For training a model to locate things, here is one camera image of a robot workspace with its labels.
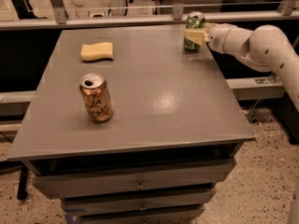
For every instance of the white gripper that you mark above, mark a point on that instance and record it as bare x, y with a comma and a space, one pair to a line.
218, 38

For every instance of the green soda can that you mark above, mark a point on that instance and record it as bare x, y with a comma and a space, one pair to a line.
195, 20

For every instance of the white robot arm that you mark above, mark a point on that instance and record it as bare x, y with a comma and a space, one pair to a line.
263, 189

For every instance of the orange soda can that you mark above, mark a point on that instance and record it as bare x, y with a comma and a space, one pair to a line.
96, 98

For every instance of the grey drawer cabinet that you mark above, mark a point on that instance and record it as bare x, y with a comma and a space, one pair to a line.
175, 129

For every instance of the yellow sponge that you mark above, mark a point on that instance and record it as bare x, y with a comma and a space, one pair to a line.
95, 52

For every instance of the person legs dark trousers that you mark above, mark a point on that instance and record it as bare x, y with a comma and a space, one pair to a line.
24, 9

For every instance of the metal railing frame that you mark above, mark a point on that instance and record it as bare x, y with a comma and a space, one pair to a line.
242, 16

